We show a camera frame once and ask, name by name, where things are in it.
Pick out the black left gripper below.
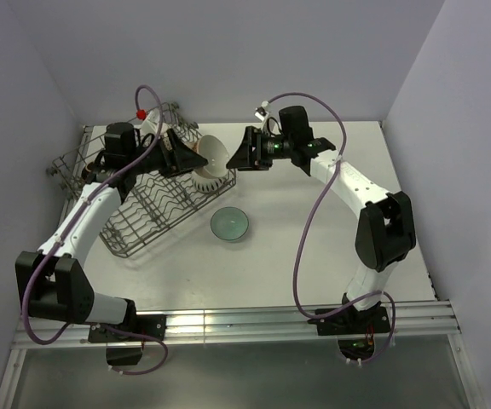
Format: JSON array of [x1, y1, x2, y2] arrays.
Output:
[[127, 129, 207, 179]]

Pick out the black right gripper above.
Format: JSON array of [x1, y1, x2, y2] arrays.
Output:
[[226, 125, 294, 171]]

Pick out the plain white bowl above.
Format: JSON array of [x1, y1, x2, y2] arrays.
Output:
[[194, 135, 229, 179]]

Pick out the white bowl blue stripes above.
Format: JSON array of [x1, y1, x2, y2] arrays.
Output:
[[191, 170, 225, 194]]

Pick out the pale green bowl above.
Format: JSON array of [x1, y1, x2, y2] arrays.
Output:
[[210, 206, 250, 242]]

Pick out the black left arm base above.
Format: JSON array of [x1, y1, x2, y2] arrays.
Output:
[[87, 314, 169, 375]]

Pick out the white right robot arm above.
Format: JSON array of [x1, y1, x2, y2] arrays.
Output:
[[226, 106, 416, 332]]

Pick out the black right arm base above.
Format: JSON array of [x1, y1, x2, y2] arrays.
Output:
[[308, 302, 395, 364]]

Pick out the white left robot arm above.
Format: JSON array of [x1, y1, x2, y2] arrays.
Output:
[[15, 123, 209, 345]]

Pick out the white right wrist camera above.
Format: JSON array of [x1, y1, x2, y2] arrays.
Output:
[[254, 101, 278, 132]]

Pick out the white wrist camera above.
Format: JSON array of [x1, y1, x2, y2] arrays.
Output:
[[254, 101, 278, 132], [136, 108, 160, 135]]

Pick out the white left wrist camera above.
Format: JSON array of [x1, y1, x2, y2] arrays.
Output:
[[136, 108, 160, 135]]

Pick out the grey wire dish rack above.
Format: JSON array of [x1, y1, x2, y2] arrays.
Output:
[[51, 103, 236, 257]]

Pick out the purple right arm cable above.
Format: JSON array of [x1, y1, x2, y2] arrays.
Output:
[[266, 91, 396, 364]]

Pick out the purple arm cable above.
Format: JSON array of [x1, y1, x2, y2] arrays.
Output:
[[20, 84, 170, 377], [266, 91, 396, 364]]

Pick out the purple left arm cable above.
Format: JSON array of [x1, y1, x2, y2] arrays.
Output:
[[20, 84, 170, 377]]

